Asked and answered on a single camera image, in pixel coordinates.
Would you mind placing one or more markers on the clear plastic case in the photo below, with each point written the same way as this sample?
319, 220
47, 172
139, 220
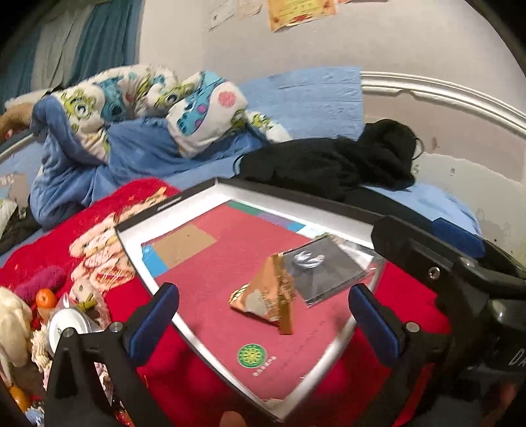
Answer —
328, 271

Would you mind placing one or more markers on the black garment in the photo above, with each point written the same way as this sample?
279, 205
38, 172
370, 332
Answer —
328, 164

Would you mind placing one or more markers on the dark cloth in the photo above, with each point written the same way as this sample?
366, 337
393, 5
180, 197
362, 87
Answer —
20, 230

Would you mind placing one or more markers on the cartoon printed quilt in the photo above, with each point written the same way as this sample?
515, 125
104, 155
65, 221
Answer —
123, 94

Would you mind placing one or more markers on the small orange fruit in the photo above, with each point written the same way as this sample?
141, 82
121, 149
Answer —
46, 298

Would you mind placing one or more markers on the grey curtain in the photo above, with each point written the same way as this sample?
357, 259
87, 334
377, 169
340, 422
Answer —
61, 45

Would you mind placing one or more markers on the cream plush doll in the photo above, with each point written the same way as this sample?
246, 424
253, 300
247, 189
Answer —
14, 324

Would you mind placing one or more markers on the white bed headboard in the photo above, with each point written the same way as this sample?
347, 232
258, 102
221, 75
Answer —
452, 92

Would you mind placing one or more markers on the pink fuzzy toy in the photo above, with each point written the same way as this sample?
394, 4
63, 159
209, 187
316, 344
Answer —
41, 281

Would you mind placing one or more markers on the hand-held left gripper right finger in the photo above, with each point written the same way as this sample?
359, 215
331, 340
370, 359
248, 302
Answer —
372, 324

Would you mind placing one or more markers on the blue curtain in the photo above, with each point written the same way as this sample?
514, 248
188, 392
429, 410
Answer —
20, 65
107, 41

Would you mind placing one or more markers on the red printed blanket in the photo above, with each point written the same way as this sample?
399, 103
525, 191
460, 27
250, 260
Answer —
197, 390

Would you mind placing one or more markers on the gold foil wrapper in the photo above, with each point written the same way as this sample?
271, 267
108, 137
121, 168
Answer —
263, 295

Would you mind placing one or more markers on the yellow wall poster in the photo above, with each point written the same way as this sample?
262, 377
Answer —
300, 14

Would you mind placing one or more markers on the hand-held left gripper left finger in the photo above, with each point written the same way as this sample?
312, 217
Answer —
153, 324

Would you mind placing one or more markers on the silver metal can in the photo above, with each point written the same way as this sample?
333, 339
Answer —
68, 322

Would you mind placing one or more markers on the white paper note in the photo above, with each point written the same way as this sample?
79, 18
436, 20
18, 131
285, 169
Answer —
250, 6
224, 14

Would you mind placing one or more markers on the brown teddy bear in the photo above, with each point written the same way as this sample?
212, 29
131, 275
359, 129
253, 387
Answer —
16, 115

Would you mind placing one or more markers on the black box with white inside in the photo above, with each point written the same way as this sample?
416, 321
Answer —
131, 242

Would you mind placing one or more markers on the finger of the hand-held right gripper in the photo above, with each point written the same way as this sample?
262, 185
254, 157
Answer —
411, 250
456, 239

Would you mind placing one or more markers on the cream ruffled scrunchie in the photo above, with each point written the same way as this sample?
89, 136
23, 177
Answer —
39, 349

